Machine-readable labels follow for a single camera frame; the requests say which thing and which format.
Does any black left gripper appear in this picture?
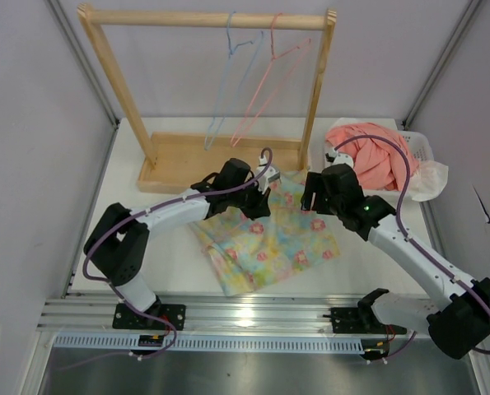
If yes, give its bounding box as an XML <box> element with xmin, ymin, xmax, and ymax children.
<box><xmin>228</xmin><ymin>178</ymin><xmax>271</xmax><ymax>221</ymax></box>

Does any floral pastel skirt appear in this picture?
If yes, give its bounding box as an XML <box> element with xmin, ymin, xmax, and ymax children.
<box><xmin>189</xmin><ymin>171</ymin><xmax>340</xmax><ymax>296</ymax></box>

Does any pink wire hanger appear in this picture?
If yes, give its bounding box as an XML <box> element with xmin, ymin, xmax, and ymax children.
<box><xmin>230</xmin><ymin>13</ymin><xmax>312</xmax><ymax>147</ymax></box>
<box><xmin>196</xmin><ymin>208</ymin><xmax>304</xmax><ymax>251</ymax></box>

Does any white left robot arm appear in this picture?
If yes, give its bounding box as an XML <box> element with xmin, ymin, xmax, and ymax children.
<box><xmin>83</xmin><ymin>156</ymin><xmax>280</xmax><ymax>329</ymax></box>

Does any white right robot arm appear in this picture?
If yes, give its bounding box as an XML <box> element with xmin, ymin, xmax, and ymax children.
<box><xmin>301</xmin><ymin>164</ymin><xmax>490</xmax><ymax>359</ymax></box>

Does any wooden hanger rack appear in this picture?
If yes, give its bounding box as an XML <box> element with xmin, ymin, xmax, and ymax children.
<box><xmin>77</xmin><ymin>3</ymin><xmax>337</xmax><ymax>193</ymax></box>

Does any coral pink garment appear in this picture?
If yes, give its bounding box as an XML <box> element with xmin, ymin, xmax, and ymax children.
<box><xmin>325</xmin><ymin>123</ymin><xmax>419</xmax><ymax>191</ymax></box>

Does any white sheer garment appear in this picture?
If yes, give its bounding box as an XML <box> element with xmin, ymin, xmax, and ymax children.
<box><xmin>406</xmin><ymin>160</ymin><xmax>449</xmax><ymax>202</ymax></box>

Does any white plastic laundry basket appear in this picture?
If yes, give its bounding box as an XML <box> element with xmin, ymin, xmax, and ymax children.
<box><xmin>324</xmin><ymin>131</ymin><xmax>434</xmax><ymax>199</ymax></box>

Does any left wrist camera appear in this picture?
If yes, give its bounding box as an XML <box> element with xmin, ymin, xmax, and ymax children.
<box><xmin>254</xmin><ymin>164</ymin><xmax>281</xmax><ymax>194</ymax></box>

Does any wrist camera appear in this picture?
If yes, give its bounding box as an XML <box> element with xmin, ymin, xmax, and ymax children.
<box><xmin>254</xmin><ymin>164</ymin><xmax>281</xmax><ymax>194</ymax></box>
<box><xmin>324</xmin><ymin>147</ymin><xmax>354</xmax><ymax>169</ymax></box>

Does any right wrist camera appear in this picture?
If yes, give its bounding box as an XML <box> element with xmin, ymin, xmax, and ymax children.
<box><xmin>324</xmin><ymin>147</ymin><xmax>354</xmax><ymax>169</ymax></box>

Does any aluminium mounting rail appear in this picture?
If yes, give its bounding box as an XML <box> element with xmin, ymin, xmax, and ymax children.
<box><xmin>36</xmin><ymin>292</ymin><xmax>360</xmax><ymax>337</ymax></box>

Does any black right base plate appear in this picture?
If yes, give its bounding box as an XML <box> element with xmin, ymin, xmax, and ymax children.
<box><xmin>322</xmin><ymin>307</ymin><xmax>408</xmax><ymax>335</ymax></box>

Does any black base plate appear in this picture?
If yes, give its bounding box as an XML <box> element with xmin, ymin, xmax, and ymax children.
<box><xmin>112</xmin><ymin>303</ymin><xmax>187</xmax><ymax>330</ymax></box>
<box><xmin>322</xmin><ymin>307</ymin><xmax>408</xmax><ymax>335</ymax></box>

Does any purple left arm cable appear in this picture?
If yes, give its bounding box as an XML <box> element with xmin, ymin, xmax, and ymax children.
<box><xmin>54</xmin><ymin>147</ymin><xmax>274</xmax><ymax>371</ymax></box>

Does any blue wire hanger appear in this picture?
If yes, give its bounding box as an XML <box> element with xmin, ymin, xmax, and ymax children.
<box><xmin>203</xmin><ymin>11</ymin><xmax>264</xmax><ymax>151</ymax></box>

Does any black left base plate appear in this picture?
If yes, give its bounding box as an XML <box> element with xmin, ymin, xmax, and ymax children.
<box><xmin>112</xmin><ymin>303</ymin><xmax>187</xmax><ymax>330</ymax></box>

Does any white slotted cable duct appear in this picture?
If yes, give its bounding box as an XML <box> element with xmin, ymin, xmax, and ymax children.
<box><xmin>53</xmin><ymin>332</ymin><xmax>374</xmax><ymax>355</ymax></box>

